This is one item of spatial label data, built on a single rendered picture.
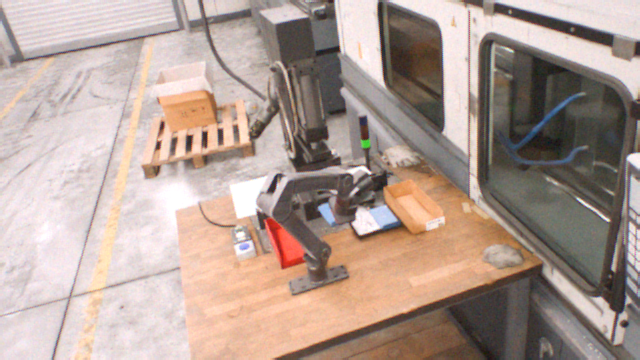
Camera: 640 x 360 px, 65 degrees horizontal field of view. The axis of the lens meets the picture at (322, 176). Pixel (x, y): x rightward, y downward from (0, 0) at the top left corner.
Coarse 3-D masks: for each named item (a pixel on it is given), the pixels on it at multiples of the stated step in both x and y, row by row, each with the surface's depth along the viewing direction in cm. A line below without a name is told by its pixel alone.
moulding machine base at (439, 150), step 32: (352, 64) 342; (352, 96) 363; (384, 96) 286; (352, 128) 386; (384, 128) 306; (416, 128) 253; (448, 160) 223; (544, 288) 171; (480, 320) 232; (544, 320) 175; (576, 320) 157; (544, 352) 178; (576, 352) 156; (608, 352) 145
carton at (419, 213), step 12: (408, 180) 201; (396, 192) 201; (408, 192) 203; (420, 192) 194; (396, 204) 190; (408, 204) 198; (420, 204) 196; (432, 204) 186; (408, 216) 181; (420, 216) 189; (432, 216) 188; (444, 216) 182; (408, 228) 184; (420, 228) 181; (432, 228) 183
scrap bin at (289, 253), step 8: (272, 224) 194; (272, 232) 194; (280, 232) 194; (272, 240) 181; (280, 240) 189; (288, 240) 188; (280, 248) 185; (288, 248) 184; (296, 248) 183; (280, 256) 172; (288, 256) 180; (296, 256) 179; (280, 264) 175; (288, 264) 174; (296, 264) 175
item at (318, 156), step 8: (296, 136) 203; (304, 144) 195; (312, 144) 189; (320, 144) 189; (312, 152) 187; (320, 152) 186; (328, 152) 186; (336, 152) 193; (296, 160) 192; (304, 160) 191; (312, 160) 186; (320, 160) 189; (328, 160) 189; (336, 160) 190; (296, 168) 187; (304, 168) 187; (312, 168) 188; (320, 168) 189
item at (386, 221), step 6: (372, 210) 194; (378, 210) 194; (384, 210) 193; (378, 216) 190; (384, 216) 190; (390, 216) 189; (378, 222) 187; (384, 222) 186; (390, 222) 186; (396, 222) 182; (384, 228) 183
